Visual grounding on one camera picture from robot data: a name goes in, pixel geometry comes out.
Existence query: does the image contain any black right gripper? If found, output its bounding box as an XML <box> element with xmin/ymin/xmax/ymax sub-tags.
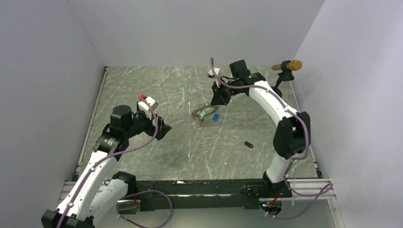
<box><xmin>211</xmin><ymin>78</ymin><xmax>243</xmax><ymax>106</ymax></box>

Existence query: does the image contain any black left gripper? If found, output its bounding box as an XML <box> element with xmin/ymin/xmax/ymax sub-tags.
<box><xmin>124</xmin><ymin>108</ymin><xmax>171</xmax><ymax>140</ymax></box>

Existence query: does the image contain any blue plastic key tag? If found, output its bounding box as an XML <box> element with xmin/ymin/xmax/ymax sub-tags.
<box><xmin>213</xmin><ymin>114</ymin><xmax>219</xmax><ymax>122</ymax></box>

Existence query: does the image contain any green plastic key tag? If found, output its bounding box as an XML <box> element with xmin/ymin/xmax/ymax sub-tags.
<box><xmin>197</xmin><ymin>108</ymin><xmax>214</xmax><ymax>120</ymax></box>

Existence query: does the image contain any large ring of keys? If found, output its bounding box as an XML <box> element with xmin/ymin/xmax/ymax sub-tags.
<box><xmin>191</xmin><ymin>105</ymin><xmax>220</xmax><ymax>122</ymax></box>

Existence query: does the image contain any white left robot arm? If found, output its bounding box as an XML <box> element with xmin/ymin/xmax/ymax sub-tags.
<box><xmin>41</xmin><ymin>102</ymin><xmax>171</xmax><ymax>228</ymax></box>

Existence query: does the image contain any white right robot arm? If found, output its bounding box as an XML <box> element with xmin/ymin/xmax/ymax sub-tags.
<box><xmin>209</xmin><ymin>58</ymin><xmax>311</xmax><ymax>198</ymax></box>

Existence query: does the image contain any small black cylinder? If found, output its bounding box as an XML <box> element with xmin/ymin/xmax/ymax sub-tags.
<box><xmin>244</xmin><ymin>141</ymin><xmax>254</xmax><ymax>149</ymax></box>

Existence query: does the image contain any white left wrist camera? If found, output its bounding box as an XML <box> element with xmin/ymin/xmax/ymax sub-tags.
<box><xmin>137</xmin><ymin>94</ymin><xmax>159</xmax><ymax>116</ymax></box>

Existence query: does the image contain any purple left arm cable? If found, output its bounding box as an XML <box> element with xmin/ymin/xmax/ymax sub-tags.
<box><xmin>53</xmin><ymin>95</ymin><xmax>173</xmax><ymax>228</ymax></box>

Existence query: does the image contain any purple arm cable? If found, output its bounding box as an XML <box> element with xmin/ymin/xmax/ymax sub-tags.
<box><xmin>53</xmin><ymin>95</ymin><xmax>173</xmax><ymax>228</ymax></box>
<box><xmin>209</xmin><ymin>57</ymin><xmax>335</xmax><ymax>220</ymax></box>

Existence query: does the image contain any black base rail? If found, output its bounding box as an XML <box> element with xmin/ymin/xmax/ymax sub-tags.
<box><xmin>118</xmin><ymin>178</ymin><xmax>292</xmax><ymax>214</ymax></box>

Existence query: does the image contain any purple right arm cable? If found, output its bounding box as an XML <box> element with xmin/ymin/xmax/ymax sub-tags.
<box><xmin>209</xmin><ymin>57</ymin><xmax>335</xmax><ymax>220</ymax></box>

